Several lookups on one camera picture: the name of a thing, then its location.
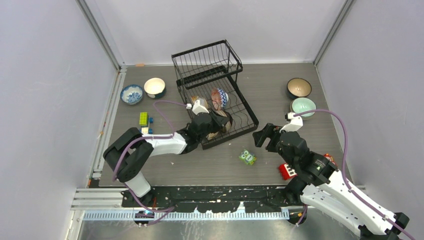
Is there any dark teal bowl white foot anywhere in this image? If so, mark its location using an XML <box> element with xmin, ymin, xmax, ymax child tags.
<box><xmin>144</xmin><ymin>77</ymin><xmax>166</xmax><ymax>99</ymax></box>

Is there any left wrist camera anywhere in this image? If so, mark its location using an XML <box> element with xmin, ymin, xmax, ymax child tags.
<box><xmin>185</xmin><ymin>99</ymin><xmax>209</xmax><ymax>115</ymax></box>

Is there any cream bowl right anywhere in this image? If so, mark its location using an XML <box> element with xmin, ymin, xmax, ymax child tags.
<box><xmin>206</xmin><ymin>131</ymin><xmax>220</xmax><ymax>141</ymax></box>

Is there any black wire dish rack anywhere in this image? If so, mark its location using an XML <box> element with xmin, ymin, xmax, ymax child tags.
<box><xmin>171</xmin><ymin>39</ymin><xmax>259</xmax><ymax>150</ymax></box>

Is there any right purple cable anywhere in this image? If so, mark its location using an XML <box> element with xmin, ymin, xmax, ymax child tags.
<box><xmin>293</xmin><ymin>109</ymin><xmax>417</xmax><ymax>240</ymax></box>

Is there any purple cable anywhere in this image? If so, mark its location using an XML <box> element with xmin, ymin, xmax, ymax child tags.
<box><xmin>111</xmin><ymin>100</ymin><xmax>194</xmax><ymax>226</ymax></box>
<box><xmin>293</xmin><ymin>109</ymin><xmax>417</xmax><ymax>240</ymax></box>

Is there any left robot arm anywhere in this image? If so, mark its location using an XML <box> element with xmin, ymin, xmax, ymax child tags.
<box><xmin>103</xmin><ymin>111</ymin><xmax>233</xmax><ymax>207</ymax></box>

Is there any yellow blue toy block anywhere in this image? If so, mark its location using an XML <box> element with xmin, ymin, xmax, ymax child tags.
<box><xmin>139</xmin><ymin>112</ymin><xmax>154</xmax><ymax>135</ymax></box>

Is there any cream bowl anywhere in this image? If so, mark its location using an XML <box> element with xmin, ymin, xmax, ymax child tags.
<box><xmin>191</xmin><ymin>95</ymin><xmax>204</xmax><ymax>106</ymax></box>
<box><xmin>206</xmin><ymin>131</ymin><xmax>220</xmax><ymax>141</ymax></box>

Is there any cream bowl left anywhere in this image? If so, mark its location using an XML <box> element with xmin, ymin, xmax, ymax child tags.
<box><xmin>191</xmin><ymin>95</ymin><xmax>204</xmax><ymax>106</ymax></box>

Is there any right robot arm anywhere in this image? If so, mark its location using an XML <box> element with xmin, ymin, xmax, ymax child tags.
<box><xmin>252</xmin><ymin>123</ymin><xmax>410</xmax><ymax>240</ymax></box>

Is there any red patterned bowl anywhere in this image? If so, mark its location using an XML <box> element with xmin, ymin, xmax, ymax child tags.
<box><xmin>211</xmin><ymin>87</ymin><xmax>229</xmax><ymax>110</ymax></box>

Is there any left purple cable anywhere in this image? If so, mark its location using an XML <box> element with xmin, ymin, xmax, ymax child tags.
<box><xmin>111</xmin><ymin>100</ymin><xmax>194</xmax><ymax>226</ymax></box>

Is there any blue white patterned bowl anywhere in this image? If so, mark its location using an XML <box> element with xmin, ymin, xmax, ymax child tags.
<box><xmin>120</xmin><ymin>84</ymin><xmax>144</xmax><ymax>105</ymax></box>

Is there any teal bowl tan interior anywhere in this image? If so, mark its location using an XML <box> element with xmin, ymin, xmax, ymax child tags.
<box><xmin>286</xmin><ymin>77</ymin><xmax>312</xmax><ymax>99</ymax></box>

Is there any red grid block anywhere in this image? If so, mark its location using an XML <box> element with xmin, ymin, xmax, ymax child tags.
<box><xmin>278</xmin><ymin>163</ymin><xmax>297</xmax><ymax>181</ymax></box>

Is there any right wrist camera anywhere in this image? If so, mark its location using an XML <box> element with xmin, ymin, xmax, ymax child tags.
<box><xmin>279</xmin><ymin>112</ymin><xmax>304</xmax><ymax>133</ymax></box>

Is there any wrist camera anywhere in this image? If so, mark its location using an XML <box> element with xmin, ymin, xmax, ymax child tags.
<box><xmin>279</xmin><ymin>112</ymin><xmax>304</xmax><ymax>133</ymax></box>
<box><xmin>185</xmin><ymin>99</ymin><xmax>209</xmax><ymax>115</ymax></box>

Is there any mint green bowl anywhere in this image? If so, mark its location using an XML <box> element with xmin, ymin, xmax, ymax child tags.
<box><xmin>290</xmin><ymin>97</ymin><xmax>317</xmax><ymax>114</ymax></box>

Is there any brown rimmed stacked bowl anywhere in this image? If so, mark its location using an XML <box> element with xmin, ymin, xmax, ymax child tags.
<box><xmin>216</xmin><ymin>110</ymin><xmax>233</xmax><ymax>134</ymax></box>

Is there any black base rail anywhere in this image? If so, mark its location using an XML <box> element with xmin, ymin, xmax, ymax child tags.
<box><xmin>142</xmin><ymin>185</ymin><xmax>304</xmax><ymax>213</ymax></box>

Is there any green owl block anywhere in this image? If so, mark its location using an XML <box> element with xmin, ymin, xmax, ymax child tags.
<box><xmin>238</xmin><ymin>149</ymin><xmax>257</xmax><ymax>166</ymax></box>

